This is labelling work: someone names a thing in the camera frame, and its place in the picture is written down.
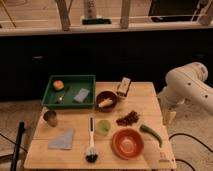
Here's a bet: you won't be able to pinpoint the dark brown bowl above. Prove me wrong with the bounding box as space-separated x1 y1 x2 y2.
96 91 117 112

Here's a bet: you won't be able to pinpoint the white dish brush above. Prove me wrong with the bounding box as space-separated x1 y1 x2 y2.
86 117 98 163

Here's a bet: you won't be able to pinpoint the orange bun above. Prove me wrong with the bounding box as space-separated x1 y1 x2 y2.
53 80 64 91

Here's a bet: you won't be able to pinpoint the grey cloth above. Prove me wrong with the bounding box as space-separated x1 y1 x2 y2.
48 128 74 150

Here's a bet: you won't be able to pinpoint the orange bowl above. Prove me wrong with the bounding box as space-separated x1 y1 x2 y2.
111 128 144 160

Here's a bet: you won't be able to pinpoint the black pole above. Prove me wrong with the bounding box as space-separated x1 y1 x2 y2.
10 122 25 171

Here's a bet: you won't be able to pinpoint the dark red dried chilies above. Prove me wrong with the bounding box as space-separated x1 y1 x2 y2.
116 111 139 126

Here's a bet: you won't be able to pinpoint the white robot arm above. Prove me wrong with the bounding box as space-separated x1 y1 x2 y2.
158 62 213 125

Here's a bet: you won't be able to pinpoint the green plastic tray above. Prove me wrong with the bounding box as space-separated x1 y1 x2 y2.
42 75 96 109

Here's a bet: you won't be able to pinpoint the yellow corn piece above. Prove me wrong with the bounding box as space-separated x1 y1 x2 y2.
98 98 113 108

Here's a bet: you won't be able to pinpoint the small spoon in tray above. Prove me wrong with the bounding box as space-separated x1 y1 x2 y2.
56 86 70 104

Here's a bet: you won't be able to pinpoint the black cable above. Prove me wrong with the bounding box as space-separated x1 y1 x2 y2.
168 132 213 171

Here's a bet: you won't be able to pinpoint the metal cup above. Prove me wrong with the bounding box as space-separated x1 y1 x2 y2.
43 110 58 127

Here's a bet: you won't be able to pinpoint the green block on shelf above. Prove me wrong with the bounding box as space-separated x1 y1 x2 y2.
82 18 112 25

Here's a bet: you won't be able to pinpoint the light green plastic cup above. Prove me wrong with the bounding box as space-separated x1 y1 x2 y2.
96 120 111 136

